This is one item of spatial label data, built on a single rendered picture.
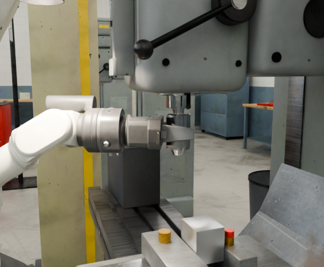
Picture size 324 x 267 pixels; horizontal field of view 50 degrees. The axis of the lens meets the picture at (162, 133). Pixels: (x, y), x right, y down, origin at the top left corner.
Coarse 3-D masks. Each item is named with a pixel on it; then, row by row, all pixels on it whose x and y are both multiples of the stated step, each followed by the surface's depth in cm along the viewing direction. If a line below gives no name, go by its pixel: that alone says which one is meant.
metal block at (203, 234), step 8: (200, 216) 62; (208, 216) 62; (184, 224) 60; (192, 224) 59; (200, 224) 59; (208, 224) 59; (216, 224) 59; (184, 232) 60; (192, 232) 57; (200, 232) 56; (208, 232) 57; (216, 232) 57; (184, 240) 61; (192, 240) 58; (200, 240) 56; (208, 240) 57; (216, 240) 58; (192, 248) 58; (200, 248) 57; (208, 248) 57; (216, 248) 58; (200, 256) 57; (208, 256) 57; (216, 256) 58
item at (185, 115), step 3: (168, 114) 67; (171, 114) 66; (174, 114) 66; (177, 114) 66; (180, 114) 66; (183, 114) 66; (186, 114) 66; (189, 114) 67; (168, 117) 67; (171, 117) 66; (174, 117) 66; (177, 117) 66; (180, 117) 66; (183, 117) 66; (186, 117) 66; (189, 117) 67
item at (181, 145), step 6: (168, 120) 67; (174, 120) 66; (180, 120) 66; (186, 120) 67; (180, 126) 66; (186, 126) 67; (168, 144) 68; (174, 144) 67; (180, 144) 67; (186, 144) 67
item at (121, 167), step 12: (108, 156) 123; (120, 156) 106; (132, 156) 105; (144, 156) 106; (156, 156) 108; (108, 168) 124; (120, 168) 107; (132, 168) 105; (144, 168) 107; (156, 168) 108; (108, 180) 125; (120, 180) 108; (132, 180) 106; (144, 180) 107; (156, 180) 109; (120, 192) 109; (132, 192) 106; (144, 192) 108; (156, 192) 109; (132, 204) 107; (144, 204) 108
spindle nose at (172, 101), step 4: (168, 96) 66; (172, 96) 66; (176, 96) 65; (180, 96) 65; (184, 96) 66; (168, 100) 66; (172, 100) 66; (176, 100) 66; (180, 100) 65; (184, 100) 66; (168, 104) 67; (172, 104) 66; (176, 104) 66; (180, 104) 66; (184, 104) 66
